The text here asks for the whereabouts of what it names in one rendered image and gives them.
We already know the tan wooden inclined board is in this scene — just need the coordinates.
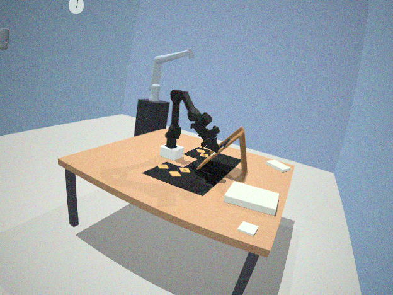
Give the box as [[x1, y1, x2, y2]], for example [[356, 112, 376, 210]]
[[196, 127, 248, 181]]

